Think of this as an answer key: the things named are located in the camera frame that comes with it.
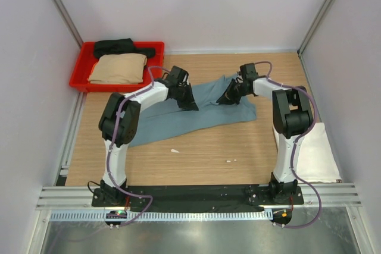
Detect black t-shirt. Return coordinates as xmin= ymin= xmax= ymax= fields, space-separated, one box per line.
xmin=93 ymin=38 xmax=156 ymax=59

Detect white folded t-shirt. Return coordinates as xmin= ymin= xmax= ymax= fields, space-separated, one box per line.
xmin=273 ymin=123 xmax=341 ymax=183

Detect red plastic bin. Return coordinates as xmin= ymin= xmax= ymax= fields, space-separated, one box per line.
xmin=69 ymin=42 xmax=165 ymax=93

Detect beige folded t-shirt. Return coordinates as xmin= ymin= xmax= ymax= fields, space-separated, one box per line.
xmin=88 ymin=54 xmax=147 ymax=84

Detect slotted cable duct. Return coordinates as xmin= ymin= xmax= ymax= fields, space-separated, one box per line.
xmin=49 ymin=209 xmax=273 ymax=222

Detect blue t-shirt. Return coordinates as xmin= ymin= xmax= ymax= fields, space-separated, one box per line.
xmin=129 ymin=75 xmax=257 ymax=147

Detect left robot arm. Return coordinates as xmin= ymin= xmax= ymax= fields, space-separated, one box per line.
xmin=92 ymin=66 xmax=198 ymax=207

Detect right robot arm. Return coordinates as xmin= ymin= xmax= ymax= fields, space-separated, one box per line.
xmin=217 ymin=62 xmax=316 ymax=204

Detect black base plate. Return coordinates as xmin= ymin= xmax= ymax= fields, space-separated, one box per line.
xmin=92 ymin=184 xmax=304 ymax=212

